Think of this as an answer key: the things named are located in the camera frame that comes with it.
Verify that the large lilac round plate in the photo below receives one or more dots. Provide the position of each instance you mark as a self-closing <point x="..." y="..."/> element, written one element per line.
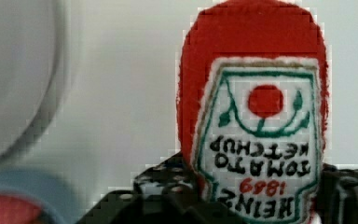
<point x="33" y="67"/>

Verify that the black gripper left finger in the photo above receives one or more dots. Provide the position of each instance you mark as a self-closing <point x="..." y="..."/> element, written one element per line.
<point x="164" y="194"/>

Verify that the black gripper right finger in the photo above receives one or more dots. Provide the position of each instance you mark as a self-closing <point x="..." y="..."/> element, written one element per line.
<point x="337" y="197"/>

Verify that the strawberry toy in bowl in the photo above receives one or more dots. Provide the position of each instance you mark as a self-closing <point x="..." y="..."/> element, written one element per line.
<point x="18" y="211"/>

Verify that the red plush ketchup bottle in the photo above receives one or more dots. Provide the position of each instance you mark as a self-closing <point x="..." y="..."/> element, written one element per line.
<point x="252" y="109"/>

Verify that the small blue bowl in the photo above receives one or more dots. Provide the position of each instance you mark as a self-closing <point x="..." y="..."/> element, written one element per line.
<point x="57" y="199"/>

